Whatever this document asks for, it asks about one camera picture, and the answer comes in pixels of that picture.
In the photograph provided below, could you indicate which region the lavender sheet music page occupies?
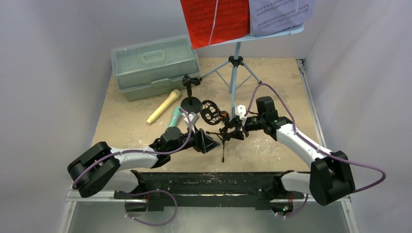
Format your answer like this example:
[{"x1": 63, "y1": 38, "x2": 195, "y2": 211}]
[{"x1": 249, "y1": 0, "x2": 316, "y2": 36}]

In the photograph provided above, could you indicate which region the red sheet music page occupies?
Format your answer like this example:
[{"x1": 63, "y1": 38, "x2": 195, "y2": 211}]
[{"x1": 180, "y1": 0, "x2": 250, "y2": 49}]

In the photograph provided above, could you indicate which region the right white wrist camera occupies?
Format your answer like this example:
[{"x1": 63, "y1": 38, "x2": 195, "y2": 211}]
[{"x1": 232, "y1": 105, "x2": 247, "y2": 123}]

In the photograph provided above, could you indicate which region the light blue music stand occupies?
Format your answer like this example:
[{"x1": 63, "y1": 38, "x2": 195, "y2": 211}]
[{"x1": 200, "y1": 23, "x2": 304, "y2": 114}]

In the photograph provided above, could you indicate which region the grey-green plastic toolbox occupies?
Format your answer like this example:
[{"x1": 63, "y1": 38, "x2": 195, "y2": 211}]
[{"x1": 111, "y1": 34, "x2": 201, "y2": 101}]

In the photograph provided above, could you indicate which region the black tripod microphone stand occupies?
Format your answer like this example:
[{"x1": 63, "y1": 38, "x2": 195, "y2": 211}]
[{"x1": 200, "y1": 100, "x2": 240, "y2": 163}]

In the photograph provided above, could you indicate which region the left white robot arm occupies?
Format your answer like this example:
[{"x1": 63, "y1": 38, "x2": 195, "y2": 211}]
[{"x1": 67, "y1": 127, "x2": 220, "y2": 198}]

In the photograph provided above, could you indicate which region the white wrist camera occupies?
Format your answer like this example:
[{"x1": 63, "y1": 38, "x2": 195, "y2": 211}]
[
  {"x1": 182, "y1": 112, "x2": 199, "y2": 131},
  {"x1": 232, "y1": 105, "x2": 247, "y2": 123}
]

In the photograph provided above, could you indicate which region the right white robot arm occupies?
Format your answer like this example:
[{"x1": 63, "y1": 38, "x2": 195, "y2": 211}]
[{"x1": 229, "y1": 96, "x2": 356, "y2": 206}]

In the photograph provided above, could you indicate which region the black round-base microphone stand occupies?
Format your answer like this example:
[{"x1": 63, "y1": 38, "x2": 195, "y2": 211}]
[{"x1": 180, "y1": 74, "x2": 202, "y2": 113}]

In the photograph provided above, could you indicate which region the mint green microphone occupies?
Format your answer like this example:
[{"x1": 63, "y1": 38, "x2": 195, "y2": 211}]
[{"x1": 168, "y1": 106, "x2": 182, "y2": 127}]

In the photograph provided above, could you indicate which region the orange black hex key set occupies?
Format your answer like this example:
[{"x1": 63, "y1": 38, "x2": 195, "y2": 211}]
[{"x1": 219, "y1": 111, "x2": 230, "y2": 120}]

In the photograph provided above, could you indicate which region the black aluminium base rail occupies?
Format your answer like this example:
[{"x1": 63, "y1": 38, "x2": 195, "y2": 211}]
[{"x1": 66, "y1": 172, "x2": 358, "y2": 213}]

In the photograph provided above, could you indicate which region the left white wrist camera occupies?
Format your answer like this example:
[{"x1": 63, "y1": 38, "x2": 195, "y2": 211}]
[{"x1": 182, "y1": 112, "x2": 199, "y2": 131}]

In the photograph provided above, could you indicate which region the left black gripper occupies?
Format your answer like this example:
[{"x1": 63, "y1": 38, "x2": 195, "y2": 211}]
[{"x1": 168, "y1": 123, "x2": 219, "y2": 154}]

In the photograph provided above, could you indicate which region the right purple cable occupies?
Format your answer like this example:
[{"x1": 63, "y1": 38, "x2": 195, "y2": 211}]
[{"x1": 244, "y1": 83, "x2": 387, "y2": 194}]

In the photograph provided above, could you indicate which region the cream yellow microphone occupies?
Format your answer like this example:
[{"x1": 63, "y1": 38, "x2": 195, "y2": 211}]
[{"x1": 146, "y1": 89, "x2": 181, "y2": 124}]

